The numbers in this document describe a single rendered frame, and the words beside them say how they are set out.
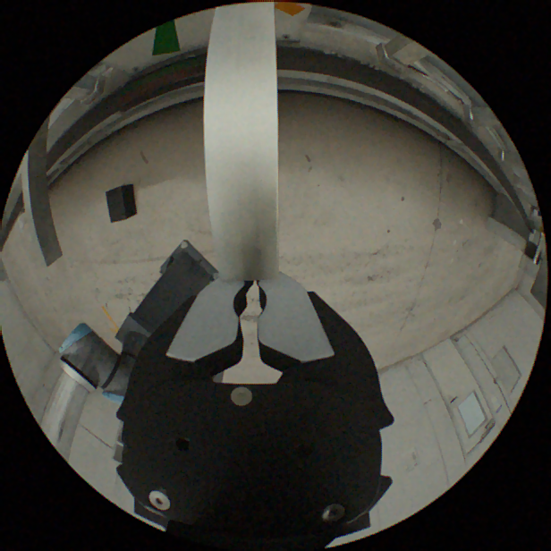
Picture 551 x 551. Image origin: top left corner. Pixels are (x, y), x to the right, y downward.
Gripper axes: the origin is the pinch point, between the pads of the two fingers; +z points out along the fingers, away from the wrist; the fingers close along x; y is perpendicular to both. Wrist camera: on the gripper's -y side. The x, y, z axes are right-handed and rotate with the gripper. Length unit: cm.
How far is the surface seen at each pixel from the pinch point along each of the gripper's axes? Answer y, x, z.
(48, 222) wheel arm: -7.7, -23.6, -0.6
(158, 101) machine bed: -53, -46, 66
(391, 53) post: -30.3, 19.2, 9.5
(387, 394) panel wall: 219, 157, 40
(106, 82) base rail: -31.7, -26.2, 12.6
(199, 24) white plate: -29.2, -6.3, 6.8
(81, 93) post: -29.9, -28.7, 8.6
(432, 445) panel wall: 215, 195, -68
